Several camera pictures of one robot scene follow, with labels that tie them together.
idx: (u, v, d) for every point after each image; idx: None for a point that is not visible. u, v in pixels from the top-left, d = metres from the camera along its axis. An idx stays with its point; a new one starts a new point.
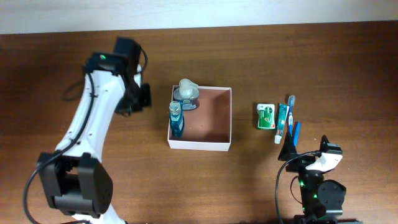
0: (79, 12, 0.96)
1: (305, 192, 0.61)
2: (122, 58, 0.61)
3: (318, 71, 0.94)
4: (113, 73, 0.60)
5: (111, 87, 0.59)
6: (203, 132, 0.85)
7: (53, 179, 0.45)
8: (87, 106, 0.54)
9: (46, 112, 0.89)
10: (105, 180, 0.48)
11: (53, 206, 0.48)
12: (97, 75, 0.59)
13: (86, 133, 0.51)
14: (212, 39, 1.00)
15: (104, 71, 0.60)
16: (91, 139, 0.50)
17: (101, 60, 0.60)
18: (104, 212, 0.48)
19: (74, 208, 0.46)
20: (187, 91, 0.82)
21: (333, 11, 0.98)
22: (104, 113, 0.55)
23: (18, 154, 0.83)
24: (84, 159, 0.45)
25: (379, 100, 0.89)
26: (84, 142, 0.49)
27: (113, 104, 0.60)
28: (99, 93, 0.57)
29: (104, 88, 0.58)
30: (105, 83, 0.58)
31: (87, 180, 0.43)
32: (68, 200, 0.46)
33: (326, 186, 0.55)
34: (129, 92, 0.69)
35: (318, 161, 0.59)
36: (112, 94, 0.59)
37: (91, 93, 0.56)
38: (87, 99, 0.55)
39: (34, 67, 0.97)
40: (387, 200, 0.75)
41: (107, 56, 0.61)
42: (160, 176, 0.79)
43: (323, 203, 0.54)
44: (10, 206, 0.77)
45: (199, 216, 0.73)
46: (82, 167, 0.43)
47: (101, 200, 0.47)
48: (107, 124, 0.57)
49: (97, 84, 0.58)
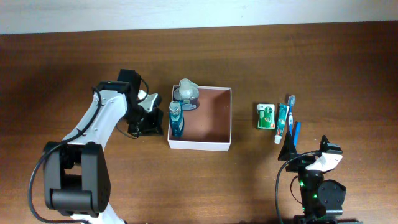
0: (78, 11, 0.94)
1: (304, 193, 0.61)
2: (127, 84, 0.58)
3: (317, 71, 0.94)
4: (119, 91, 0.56)
5: (119, 99, 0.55)
6: (203, 132, 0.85)
7: (55, 168, 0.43)
8: (94, 111, 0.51)
9: (46, 112, 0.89)
10: (106, 174, 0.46)
11: (50, 207, 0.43)
12: (104, 92, 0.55)
13: (92, 129, 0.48)
14: (212, 40, 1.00)
15: (109, 89, 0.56)
16: (97, 134, 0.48)
17: (107, 84, 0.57)
18: (102, 211, 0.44)
19: (75, 205, 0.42)
20: (187, 91, 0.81)
21: (333, 11, 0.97)
22: (110, 118, 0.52)
23: (17, 154, 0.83)
24: (87, 145, 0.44)
25: (379, 100, 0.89)
26: (90, 135, 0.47)
27: (117, 116, 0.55)
28: (106, 102, 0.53)
29: (111, 99, 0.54)
30: (111, 96, 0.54)
31: (91, 165, 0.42)
32: (68, 196, 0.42)
33: (326, 186, 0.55)
34: (130, 113, 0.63)
35: (318, 161, 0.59)
36: (119, 105, 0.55)
37: (98, 101, 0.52)
38: (94, 106, 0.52)
39: (34, 68, 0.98)
40: (387, 200, 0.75)
41: (114, 82, 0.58)
42: (161, 176, 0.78)
43: (322, 203, 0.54)
44: (9, 206, 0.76)
45: (199, 216, 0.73)
46: (87, 154, 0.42)
47: (101, 196, 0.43)
48: (111, 130, 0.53)
49: (104, 97, 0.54)
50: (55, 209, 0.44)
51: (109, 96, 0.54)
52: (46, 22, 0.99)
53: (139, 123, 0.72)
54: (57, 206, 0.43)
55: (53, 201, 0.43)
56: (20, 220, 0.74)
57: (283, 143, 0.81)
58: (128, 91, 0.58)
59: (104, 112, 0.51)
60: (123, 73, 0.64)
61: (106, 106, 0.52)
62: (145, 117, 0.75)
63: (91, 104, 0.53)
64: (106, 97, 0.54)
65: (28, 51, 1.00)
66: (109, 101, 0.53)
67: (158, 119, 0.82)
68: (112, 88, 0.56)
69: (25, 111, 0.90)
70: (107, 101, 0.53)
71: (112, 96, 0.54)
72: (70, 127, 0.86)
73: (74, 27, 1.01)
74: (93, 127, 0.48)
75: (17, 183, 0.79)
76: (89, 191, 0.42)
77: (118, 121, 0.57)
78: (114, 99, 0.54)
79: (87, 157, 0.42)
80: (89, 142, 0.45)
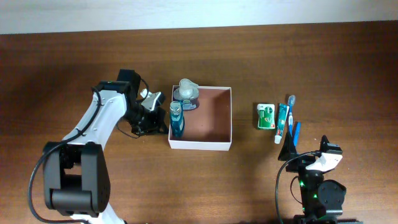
0: (78, 11, 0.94)
1: (305, 192, 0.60)
2: (127, 84, 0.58)
3: (317, 71, 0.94)
4: (119, 91, 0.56)
5: (119, 99, 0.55)
6: (203, 132, 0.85)
7: (55, 168, 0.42)
8: (94, 111, 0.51)
9: (46, 112, 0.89)
10: (106, 175, 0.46)
11: (50, 207, 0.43)
12: (104, 92, 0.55)
13: (91, 129, 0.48)
14: (213, 40, 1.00)
15: (109, 89, 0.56)
16: (96, 134, 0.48)
17: (107, 83, 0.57)
18: (102, 211, 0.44)
19: (75, 205, 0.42)
20: (187, 91, 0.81)
21: (333, 11, 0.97)
22: (110, 118, 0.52)
23: (17, 154, 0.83)
24: (87, 145, 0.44)
25: (379, 100, 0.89)
26: (90, 135, 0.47)
27: (117, 116, 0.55)
28: (105, 102, 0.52)
29: (111, 99, 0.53)
30: (111, 96, 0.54)
31: (91, 165, 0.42)
32: (68, 196, 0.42)
33: (326, 186, 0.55)
34: (131, 112, 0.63)
35: (317, 161, 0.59)
36: (119, 105, 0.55)
37: (97, 101, 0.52)
38: (94, 106, 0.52)
39: (35, 68, 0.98)
40: (387, 200, 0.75)
41: (113, 81, 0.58)
42: (161, 176, 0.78)
43: (322, 203, 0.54)
44: (9, 206, 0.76)
45: (199, 216, 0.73)
46: (87, 154, 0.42)
47: (100, 196, 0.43)
48: (111, 130, 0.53)
49: (104, 97, 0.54)
50: (55, 209, 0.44)
51: (109, 96, 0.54)
52: (46, 22, 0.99)
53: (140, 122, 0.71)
54: (56, 206, 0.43)
55: (53, 201, 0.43)
56: (20, 219, 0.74)
57: (283, 143, 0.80)
58: (127, 91, 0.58)
59: (104, 112, 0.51)
60: (123, 72, 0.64)
61: (106, 106, 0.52)
62: (146, 116, 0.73)
63: (91, 104, 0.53)
64: (105, 97, 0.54)
65: (28, 51, 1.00)
66: (109, 101, 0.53)
67: (160, 119, 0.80)
68: (111, 88, 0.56)
69: (25, 111, 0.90)
70: (107, 101, 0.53)
71: (112, 96, 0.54)
72: (70, 127, 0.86)
73: (74, 27, 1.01)
74: (93, 127, 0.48)
75: (17, 183, 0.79)
76: (89, 191, 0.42)
77: (117, 121, 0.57)
78: (113, 99, 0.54)
79: (87, 157, 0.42)
80: (89, 142, 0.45)
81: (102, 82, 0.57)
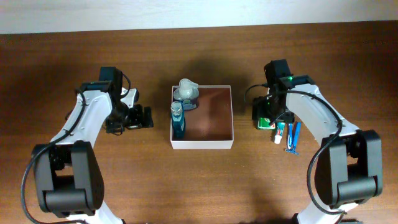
0: (78, 11, 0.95)
1: (270, 84, 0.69)
2: (109, 82, 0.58)
3: (316, 70, 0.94)
4: (102, 90, 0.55)
5: (103, 98, 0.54)
6: (203, 132, 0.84)
7: (46, 170, 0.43)
8: (79, 112, 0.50)
9: (46, 111, 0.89)
10: (98, 171, 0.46)
11: (45, 210, 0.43)
12: (88, 92, 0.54)
13: (79, 127, 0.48)
14: (212, 39, 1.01)
15: (92, 89, 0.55)
16: (84, 132, 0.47)
17: (89, 84, 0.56)
18: (98, 207, 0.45)
19: (70, 204, 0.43)
20: (187, 91, 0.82)
21: (330, 11, 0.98)
22: (96, 117, 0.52)
23: (17, 154, 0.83)
24: (76, 144, 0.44)
25: (379, 99, 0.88)
26: (78, 134, 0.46)
27: (103, 114, 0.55)
28: (89, 102, 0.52)
29: (95, 98, 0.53)
30: (96, 95, 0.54)
31: (83, 162, 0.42)
32: (63, 196, 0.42)
33: (277, 62, 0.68)
34: (116, 111, 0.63)
35: (269, 69, 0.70)
36: (104, 104, 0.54)
37: (83, 101, 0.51)
38: (79, 107, 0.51)
39: (34, 66, 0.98)
40: (388, 200, 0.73)
41: (96, 81, 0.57)
42: (160, 176, 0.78)
43: (277, 73, 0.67)
44: (8, 206, 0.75)
45: (198, 217, 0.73)
46: (77, 152, 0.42)
47: (94, 192, 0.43)
48: (98, 128, 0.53)
49: (89, 97, 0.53)
50: (50, 211, 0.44)
51: (92, 95, 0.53)
52: (46, 22, 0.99)
53: (123, 121, 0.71)
54: (52, 208, 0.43)
55: (47, 203, 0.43)
56: (18, 219, 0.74)
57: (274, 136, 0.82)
58: (110, 89, 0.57)
59: (90, 112, 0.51)
60: (102, 71, 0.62)
61: (91, 105, 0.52)
62: (129, 114, 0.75)
63: (76, 105, 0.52)
64: (89, 97, 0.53)
65: (27, 51, 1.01)
66: (93, 101, 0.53)
67: (142, 115, 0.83)
68: (94, 88, 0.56)
69: (25, 110, 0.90)
70: (92, 100, 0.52)
71: (96, 95, 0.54)
72: None
73: (74, 26, 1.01)
74: (80, 126, 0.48)
75: (16, 183, 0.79)
76: (83, 189, 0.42)
77: (104, 119, 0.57)
78: (97, 98, 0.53)
79: (78, 154, 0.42)
80: (77, 140, 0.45)
81: (85, 83, 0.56)
